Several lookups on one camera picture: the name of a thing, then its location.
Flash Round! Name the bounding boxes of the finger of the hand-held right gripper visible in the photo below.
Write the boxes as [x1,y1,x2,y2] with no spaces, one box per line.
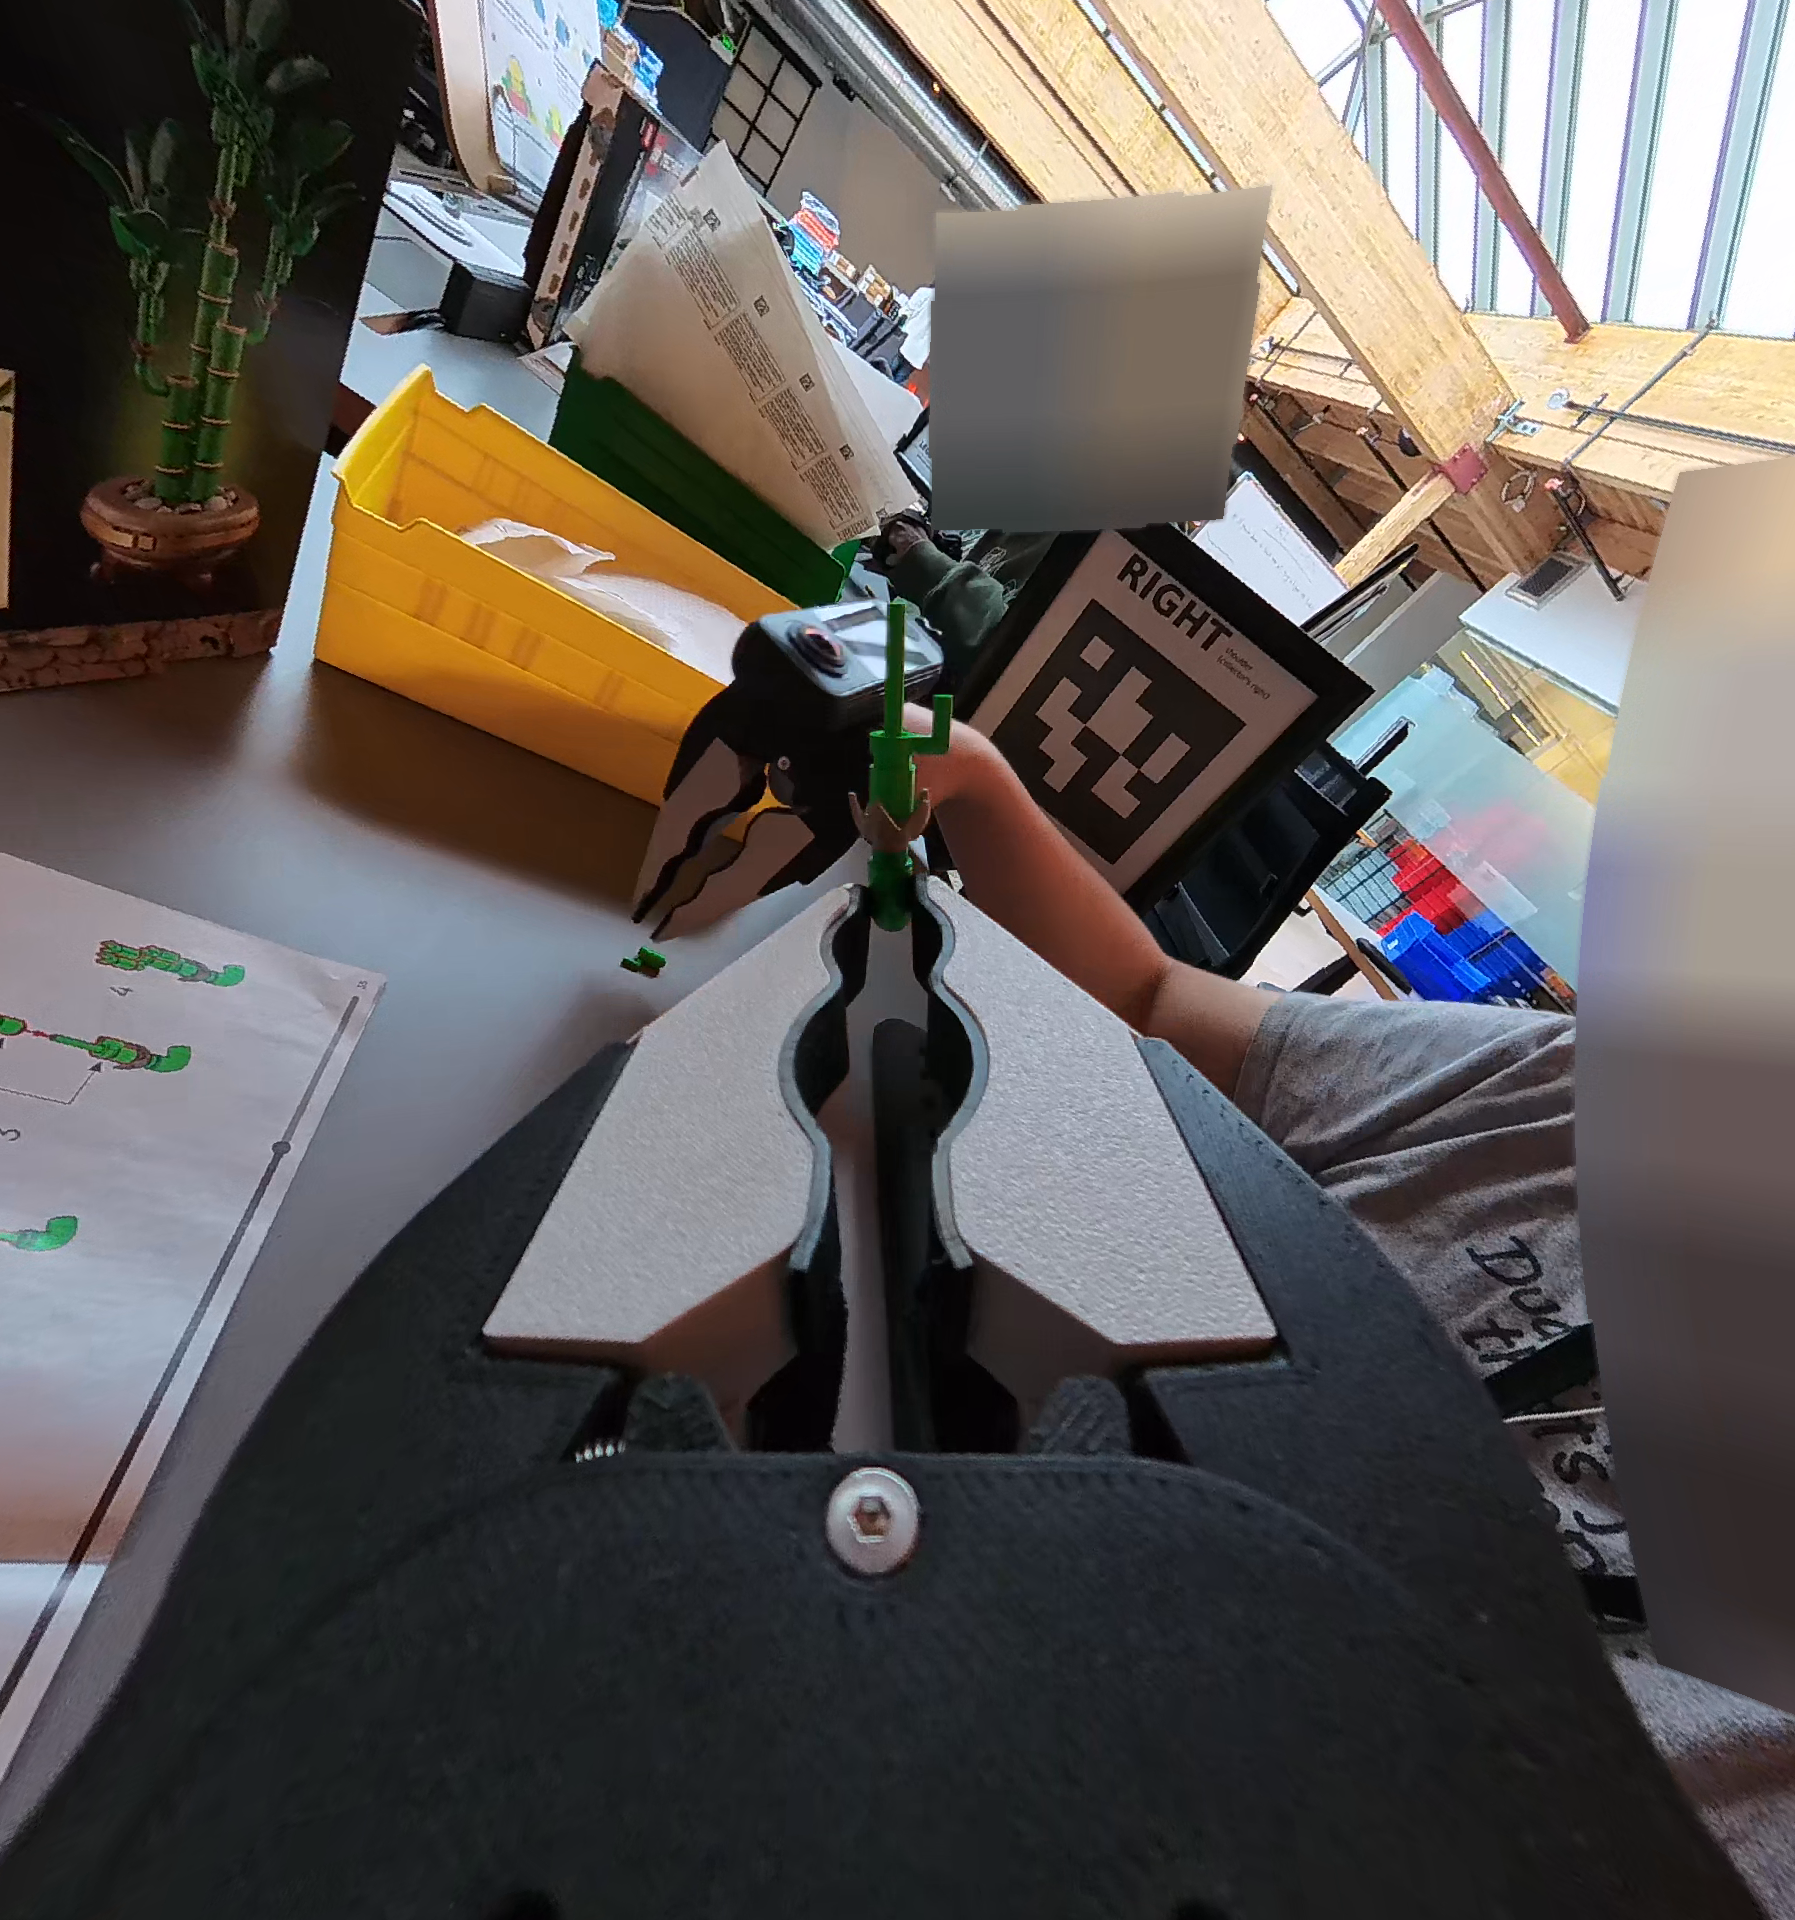
[631,731,776,925]
[669,802,858,944]

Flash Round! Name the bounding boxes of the curved printed poster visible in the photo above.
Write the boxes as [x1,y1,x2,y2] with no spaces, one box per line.
[429,0,608,199]

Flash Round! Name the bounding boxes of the white printed paper sheets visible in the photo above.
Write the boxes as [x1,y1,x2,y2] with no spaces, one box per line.
[564,139,917,554]

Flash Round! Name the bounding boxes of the black grid panel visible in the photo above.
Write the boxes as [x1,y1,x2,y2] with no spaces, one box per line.
[714,13,827,191]

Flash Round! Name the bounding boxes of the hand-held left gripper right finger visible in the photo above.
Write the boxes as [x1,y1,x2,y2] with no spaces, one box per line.
[915,880,1277,1448]

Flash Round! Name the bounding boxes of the green lego bamboo stem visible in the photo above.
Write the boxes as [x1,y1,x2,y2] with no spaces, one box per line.
[849,597,962,935]

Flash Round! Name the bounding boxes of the person's grey shirt torso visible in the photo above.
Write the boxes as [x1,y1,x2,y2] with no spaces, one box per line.
[1255,989,1641,1652]

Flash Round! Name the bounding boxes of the black lego set box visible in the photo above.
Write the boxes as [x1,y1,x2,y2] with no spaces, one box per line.
[0,0,423,697]

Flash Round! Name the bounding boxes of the person's right forearm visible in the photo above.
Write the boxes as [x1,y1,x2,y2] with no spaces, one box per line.
[919,764,1277,1056]

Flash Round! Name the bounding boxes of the white lego instruction booklet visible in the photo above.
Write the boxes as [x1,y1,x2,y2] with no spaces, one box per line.
[0,829,387,1854]

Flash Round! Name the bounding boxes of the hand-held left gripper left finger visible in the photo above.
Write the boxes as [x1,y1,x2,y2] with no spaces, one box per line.
[482,882,858,1448]

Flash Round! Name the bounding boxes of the black desktop device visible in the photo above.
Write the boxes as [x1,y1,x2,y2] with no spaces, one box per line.
[436,259,534,343]

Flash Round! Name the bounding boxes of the stack of blue crates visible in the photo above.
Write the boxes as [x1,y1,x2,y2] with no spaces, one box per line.
[1370,838,1583,1010]

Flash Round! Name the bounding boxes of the green plastic bin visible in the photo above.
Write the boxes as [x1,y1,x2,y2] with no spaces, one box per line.
[546,349,873,604]

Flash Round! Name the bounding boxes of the white board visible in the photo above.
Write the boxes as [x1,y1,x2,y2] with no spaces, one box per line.
[1187,472,1352,619]

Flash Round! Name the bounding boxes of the person's right hand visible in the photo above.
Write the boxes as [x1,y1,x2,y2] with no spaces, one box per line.
[901,702,1026,819]

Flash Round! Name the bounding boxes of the white paper bags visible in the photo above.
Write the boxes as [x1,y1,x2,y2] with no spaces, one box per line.
[451,514,738,666]

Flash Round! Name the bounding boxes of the brown and black cardboard box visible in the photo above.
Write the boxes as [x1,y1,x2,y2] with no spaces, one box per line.
[519,88,724,357]

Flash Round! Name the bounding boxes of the yellow plastic bin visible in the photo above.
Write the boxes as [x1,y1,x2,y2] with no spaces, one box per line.
[309,364,841,807]

